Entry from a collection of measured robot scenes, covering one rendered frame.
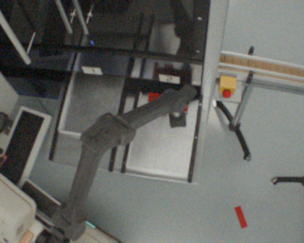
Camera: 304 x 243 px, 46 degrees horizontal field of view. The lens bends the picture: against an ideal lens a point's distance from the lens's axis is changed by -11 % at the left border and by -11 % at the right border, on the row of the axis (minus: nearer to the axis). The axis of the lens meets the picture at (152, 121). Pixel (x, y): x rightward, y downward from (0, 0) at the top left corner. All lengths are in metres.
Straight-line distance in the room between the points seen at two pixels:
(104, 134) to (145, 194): 1.49
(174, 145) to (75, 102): 0.50
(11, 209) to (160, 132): 0.80
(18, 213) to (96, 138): 0.39
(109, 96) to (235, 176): 1.14
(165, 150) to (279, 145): 1.21
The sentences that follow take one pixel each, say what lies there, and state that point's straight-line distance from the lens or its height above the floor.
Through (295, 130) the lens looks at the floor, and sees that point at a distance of 2.82.
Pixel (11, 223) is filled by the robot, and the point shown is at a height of 1.38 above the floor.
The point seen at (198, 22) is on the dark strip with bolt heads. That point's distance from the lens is 1.29.
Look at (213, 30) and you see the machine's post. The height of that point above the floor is 1.44.
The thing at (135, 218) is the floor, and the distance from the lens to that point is 2.56.
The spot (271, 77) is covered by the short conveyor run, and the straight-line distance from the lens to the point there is 1.85.
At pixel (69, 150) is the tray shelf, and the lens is 1.79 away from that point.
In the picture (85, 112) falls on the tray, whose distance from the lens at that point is 1.82.
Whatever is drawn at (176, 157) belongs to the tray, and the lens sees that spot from 1.71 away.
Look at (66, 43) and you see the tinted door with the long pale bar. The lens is 1.59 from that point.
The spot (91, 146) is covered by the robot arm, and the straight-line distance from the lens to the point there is 1.11.
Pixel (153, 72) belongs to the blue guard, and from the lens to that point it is 1.66.
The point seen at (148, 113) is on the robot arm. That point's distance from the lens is 1.28.
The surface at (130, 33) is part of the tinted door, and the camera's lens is 1.43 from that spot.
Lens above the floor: 2.54
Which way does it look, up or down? 70 degrees down
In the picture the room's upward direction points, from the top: 9 degrees counter-clockwise
